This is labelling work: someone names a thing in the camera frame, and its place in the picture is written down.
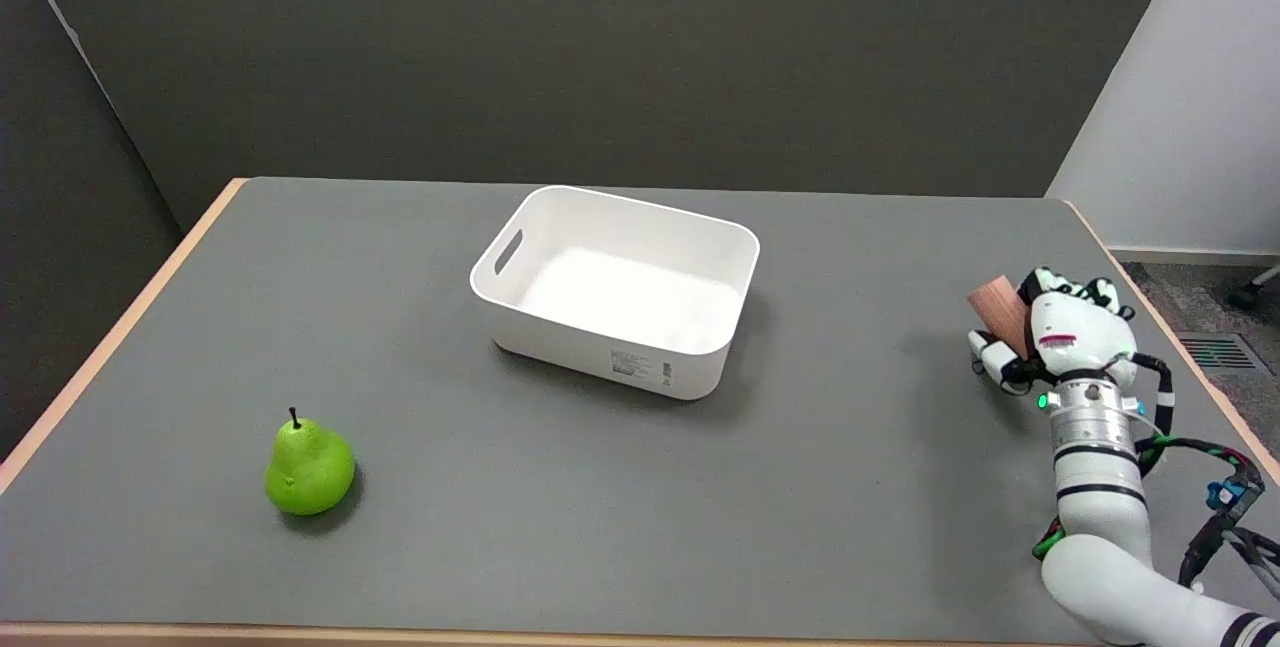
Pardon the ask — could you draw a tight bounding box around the white plastic box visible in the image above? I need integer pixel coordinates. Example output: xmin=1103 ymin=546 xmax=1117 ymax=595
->
xmin=469 ymin=185 xmax=761 ymax=401

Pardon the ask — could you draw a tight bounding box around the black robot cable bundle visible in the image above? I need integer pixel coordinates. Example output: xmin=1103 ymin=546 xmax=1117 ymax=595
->
xmin=1128 ymin=352 xmax=1280 ymax=596

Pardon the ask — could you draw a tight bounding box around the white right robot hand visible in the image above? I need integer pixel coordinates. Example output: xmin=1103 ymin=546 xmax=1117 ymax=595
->
xmin=967 ymin=267 xmax=1140 ymax=395

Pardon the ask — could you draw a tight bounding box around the wooden cylinder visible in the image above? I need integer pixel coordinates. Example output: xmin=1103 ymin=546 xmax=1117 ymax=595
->
xmin=966 ymin=275 xmax=1033 ymax=360

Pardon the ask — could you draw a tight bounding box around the floor vent grille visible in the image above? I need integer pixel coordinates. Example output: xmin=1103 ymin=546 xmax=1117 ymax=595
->
xmin=1178 ymin=332 xmax=1263 ymax=373

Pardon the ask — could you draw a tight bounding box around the green pear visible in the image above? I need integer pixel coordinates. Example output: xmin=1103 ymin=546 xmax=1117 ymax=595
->
xmin=264 ymin=407 xmax=357 ymax=516

